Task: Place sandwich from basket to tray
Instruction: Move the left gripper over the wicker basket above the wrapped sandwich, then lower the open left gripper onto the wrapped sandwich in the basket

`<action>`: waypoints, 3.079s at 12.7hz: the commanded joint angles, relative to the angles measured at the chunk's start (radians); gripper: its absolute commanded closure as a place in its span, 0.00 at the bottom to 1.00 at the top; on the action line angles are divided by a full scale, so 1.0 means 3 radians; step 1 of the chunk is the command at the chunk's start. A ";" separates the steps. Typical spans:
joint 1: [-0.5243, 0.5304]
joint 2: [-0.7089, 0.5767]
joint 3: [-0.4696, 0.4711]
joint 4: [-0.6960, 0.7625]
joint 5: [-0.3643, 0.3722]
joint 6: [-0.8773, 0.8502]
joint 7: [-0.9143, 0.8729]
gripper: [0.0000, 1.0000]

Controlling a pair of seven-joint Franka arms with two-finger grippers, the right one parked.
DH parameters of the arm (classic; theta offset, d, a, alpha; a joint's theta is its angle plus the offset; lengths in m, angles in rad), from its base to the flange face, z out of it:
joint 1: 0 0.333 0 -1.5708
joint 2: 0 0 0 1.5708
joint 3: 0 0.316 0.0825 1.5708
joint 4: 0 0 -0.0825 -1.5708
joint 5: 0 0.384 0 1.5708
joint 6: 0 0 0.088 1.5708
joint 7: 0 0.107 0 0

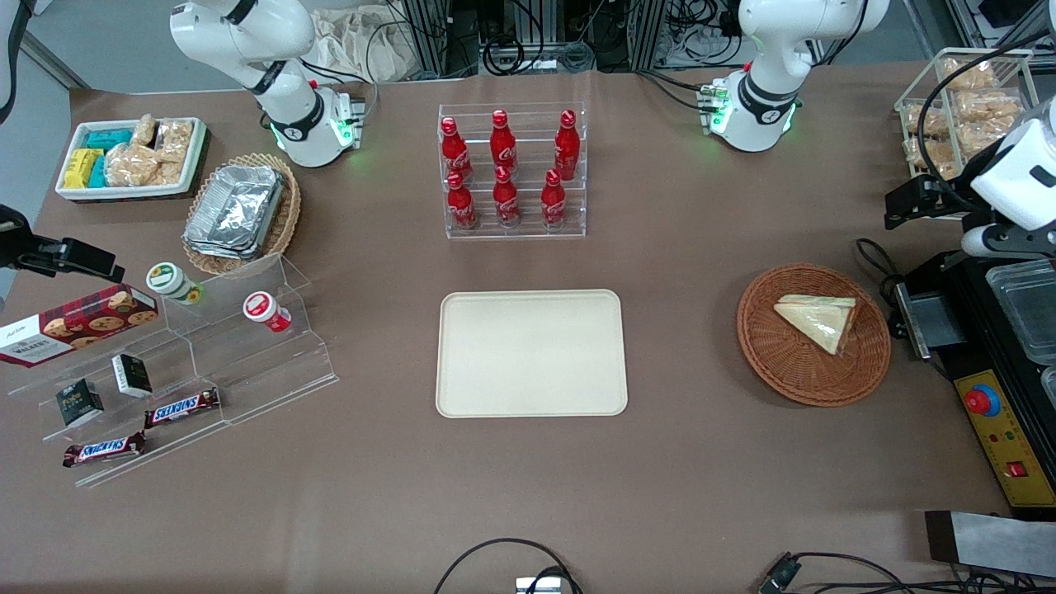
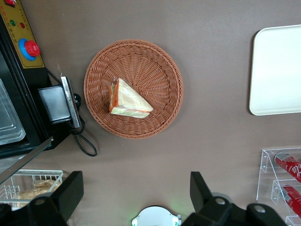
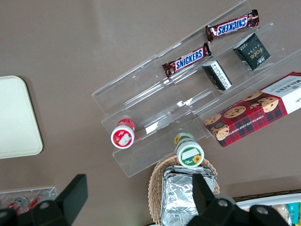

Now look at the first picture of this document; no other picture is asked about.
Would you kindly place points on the clear acrylic step stand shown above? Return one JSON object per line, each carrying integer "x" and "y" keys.
{"x": 247, "y": 371}

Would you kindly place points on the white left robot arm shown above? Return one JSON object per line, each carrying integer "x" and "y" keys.
{"x": 771, "y": 74}

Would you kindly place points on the triangle sandwich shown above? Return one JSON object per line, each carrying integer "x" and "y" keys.
{"x": 817, "y": 318}

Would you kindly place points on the cracker snack bag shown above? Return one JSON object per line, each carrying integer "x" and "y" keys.
{"x": 928, "y": 153}
{"x": 926, "y": 122}
{"x": 972, "y": 76}
{"x": 176, "y": 140}
{"x": 144, "y": 129}
{"x": 130, "y": 165}
{"x": 945, "y": 169}
{"x": 988, "y": 106}
{"x": 170, "y": 173}
{"x": 982, "y": 139}

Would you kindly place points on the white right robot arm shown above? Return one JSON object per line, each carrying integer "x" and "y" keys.
{"x": 285, "y": 99}

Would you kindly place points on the stack of foil trays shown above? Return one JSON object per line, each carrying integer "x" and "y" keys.
{"x": 235, "y": 210}

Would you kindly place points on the small black box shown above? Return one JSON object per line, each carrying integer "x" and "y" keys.
{"x": 132, "y": 375}
{"x": 79, "y": 403}

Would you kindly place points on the red lid yogurt cup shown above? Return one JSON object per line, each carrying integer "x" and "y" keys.
{"x": 264, "y": 309}

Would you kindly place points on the beige cloth bag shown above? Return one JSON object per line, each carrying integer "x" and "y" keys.
{"x": 363, "y": 45}

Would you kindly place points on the beige plastic tray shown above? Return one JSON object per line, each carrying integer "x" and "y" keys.
{"x": 532, "y": 355}

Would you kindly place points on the red tartan cookie box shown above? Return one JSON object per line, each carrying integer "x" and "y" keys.
{"x": 78, "y": 324}

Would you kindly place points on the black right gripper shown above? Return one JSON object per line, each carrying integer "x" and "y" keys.
{"x": 11, "y": 245}

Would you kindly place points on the round brown wicker basket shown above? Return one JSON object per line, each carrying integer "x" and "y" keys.
{"x": 792, "y": 367}

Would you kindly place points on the aluminium frame post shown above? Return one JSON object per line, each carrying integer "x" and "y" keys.
{"x": 429, "y": 37}
{"x": 648, "y": 33}

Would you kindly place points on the black sealing machine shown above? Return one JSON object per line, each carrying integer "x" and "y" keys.
{"x": 973, "y": 330}

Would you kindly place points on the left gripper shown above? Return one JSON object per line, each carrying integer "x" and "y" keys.
{"x": 945, "y": 200}

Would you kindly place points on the grey flat slab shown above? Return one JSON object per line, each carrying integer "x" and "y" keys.
{"x": 990, "y": 540}

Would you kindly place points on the oval tan wicker basket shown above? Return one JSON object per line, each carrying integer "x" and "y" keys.
{"x": 289, "y": 219}

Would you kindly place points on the white rectangular snack bin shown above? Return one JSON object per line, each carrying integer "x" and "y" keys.
{"x": 74, "y": 191}

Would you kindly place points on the snickers chocolate bar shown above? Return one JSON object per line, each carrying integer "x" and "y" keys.
{"x": 103, "y": 450}
{"x": 181, "y": 408}

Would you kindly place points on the clear plastic container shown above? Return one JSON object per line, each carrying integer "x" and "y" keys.
{"x": 1027, "y": 309}

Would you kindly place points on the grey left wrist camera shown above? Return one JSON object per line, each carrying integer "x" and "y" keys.
{"x": 994, "y": 242}

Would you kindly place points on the teal snack pack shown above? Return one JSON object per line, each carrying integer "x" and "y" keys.
{"x": 98, "y": 173}
{"x": 109, "y": 138}

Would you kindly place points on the red cola bottle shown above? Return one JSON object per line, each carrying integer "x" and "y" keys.
{"x": 461, "y": 206}
{"x": 454, "y": 153}
{"x": 502, "y": 144}
{"x": 553, "y": 202}
{"x": 506, "y": 200}
{"x": 567, "y": 147}

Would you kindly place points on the yellow snack pack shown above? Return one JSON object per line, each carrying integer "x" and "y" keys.
{"x": 81, "y": 167}

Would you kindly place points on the small silver device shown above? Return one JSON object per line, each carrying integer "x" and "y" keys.
{"x": 538, "y": 586}

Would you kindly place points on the red emergency stop button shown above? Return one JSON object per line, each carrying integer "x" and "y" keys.
{"x": 982, "y": 402}

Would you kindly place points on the clear acrylic bottle rack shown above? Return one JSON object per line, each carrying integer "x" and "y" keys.
{"x": 528, "y": 229}

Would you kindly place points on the green lid yogurt cup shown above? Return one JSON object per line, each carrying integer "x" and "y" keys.
{"x": 169, "y": 280}

